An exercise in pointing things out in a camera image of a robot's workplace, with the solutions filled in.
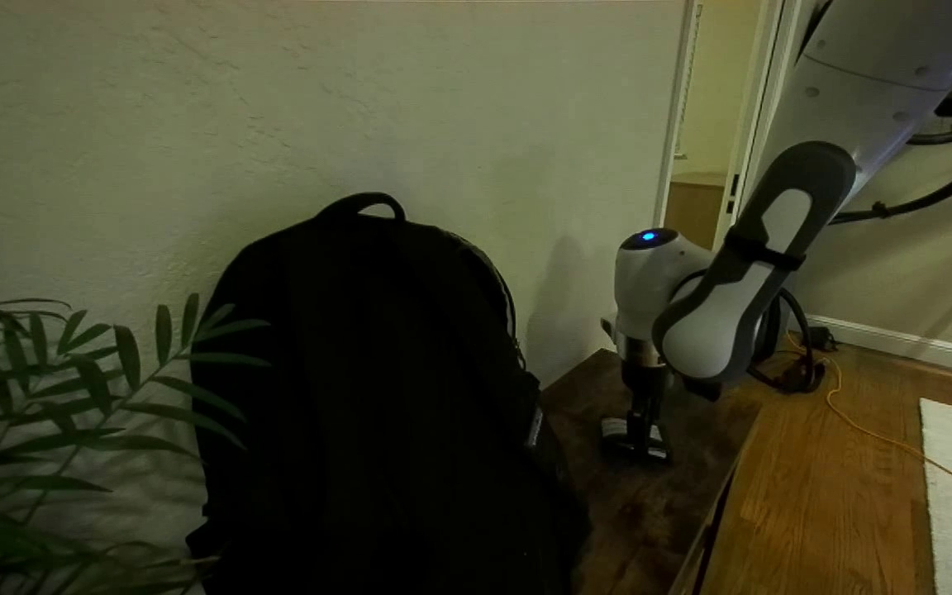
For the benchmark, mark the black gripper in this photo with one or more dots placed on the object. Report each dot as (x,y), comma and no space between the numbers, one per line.
(646,386)

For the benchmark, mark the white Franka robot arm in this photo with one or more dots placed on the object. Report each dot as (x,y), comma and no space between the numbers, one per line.
(827,133)

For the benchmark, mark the black backpack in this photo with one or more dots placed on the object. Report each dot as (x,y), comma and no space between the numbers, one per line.
(379,419)

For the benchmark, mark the green potted palm plant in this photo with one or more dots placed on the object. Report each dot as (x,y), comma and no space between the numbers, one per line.
(46,440)

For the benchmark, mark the white door frame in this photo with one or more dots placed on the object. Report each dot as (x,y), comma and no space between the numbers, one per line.
(677,111)

